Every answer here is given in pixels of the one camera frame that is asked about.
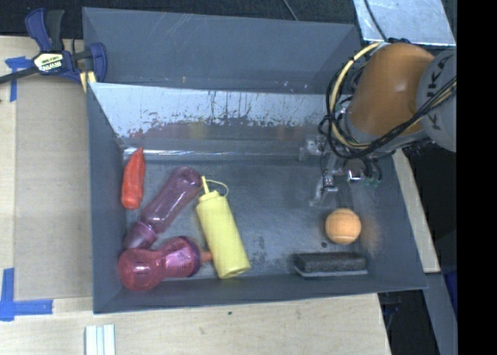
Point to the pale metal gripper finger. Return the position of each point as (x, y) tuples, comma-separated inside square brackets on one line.
[(328, 181), (331, 190)]

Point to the orange ball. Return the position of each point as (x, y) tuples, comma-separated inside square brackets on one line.
[(343, 226)]

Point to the grey metal bin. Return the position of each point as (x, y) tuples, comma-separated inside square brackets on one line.
[(272, 206)]

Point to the yellow squeeze bottle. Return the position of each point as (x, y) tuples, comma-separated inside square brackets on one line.
[(223, 233)]

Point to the purple baby bottle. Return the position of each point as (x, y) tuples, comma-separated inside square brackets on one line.
[(171, 200)]

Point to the pink baby bottle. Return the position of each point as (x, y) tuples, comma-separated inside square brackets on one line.
[(155, 266)]

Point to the red toy chili pepper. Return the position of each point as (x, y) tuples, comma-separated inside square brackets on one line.
[(133, 182)]

